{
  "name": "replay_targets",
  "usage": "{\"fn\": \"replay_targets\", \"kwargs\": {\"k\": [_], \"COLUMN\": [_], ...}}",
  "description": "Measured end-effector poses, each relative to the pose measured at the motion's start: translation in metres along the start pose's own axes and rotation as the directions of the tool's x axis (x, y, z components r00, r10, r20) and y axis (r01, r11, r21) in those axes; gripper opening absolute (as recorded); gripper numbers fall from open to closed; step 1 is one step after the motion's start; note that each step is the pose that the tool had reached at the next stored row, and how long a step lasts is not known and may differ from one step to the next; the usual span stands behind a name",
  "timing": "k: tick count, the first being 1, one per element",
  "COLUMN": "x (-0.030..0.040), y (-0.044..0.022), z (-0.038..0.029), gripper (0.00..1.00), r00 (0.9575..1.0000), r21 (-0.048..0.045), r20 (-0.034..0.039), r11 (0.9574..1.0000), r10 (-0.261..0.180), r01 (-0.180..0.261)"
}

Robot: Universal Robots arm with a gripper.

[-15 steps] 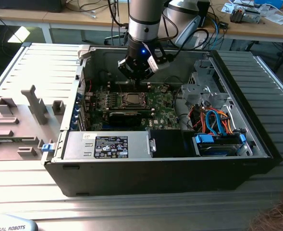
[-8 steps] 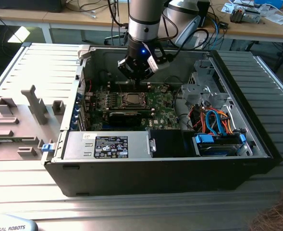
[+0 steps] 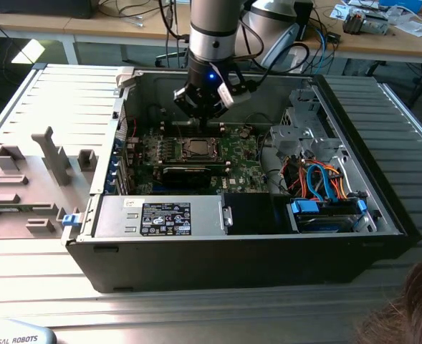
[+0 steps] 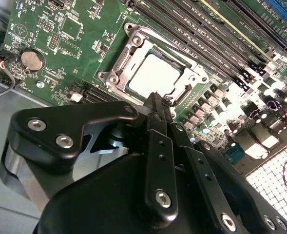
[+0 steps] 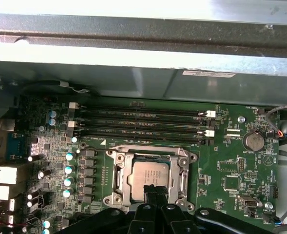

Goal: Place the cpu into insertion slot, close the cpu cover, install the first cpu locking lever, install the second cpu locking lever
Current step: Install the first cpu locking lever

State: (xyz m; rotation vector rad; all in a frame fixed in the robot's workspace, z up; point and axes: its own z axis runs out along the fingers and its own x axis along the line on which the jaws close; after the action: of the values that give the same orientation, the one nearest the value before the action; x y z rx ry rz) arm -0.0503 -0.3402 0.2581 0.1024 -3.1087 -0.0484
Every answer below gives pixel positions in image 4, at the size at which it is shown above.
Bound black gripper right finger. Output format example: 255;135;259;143
161;96;287;234

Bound silver green CPU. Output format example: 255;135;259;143
125;47;187;99

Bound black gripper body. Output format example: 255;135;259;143
37;153;214;234

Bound metal socket cover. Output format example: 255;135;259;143
114;36;200;100

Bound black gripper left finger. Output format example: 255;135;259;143
0;92;180;222

